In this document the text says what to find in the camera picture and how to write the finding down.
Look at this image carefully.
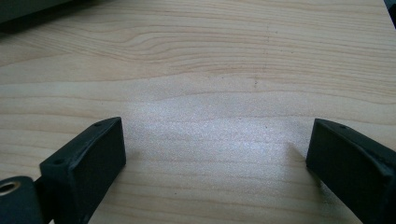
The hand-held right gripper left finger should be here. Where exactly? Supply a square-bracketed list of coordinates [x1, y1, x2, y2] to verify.
[39, 117, 127, 224]

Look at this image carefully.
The gray hexagonal rack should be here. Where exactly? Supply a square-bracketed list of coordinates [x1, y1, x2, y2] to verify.
[0, 0, 78, 25]

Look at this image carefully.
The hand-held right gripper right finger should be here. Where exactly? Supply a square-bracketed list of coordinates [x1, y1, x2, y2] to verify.
[305, 118, 396, 224]

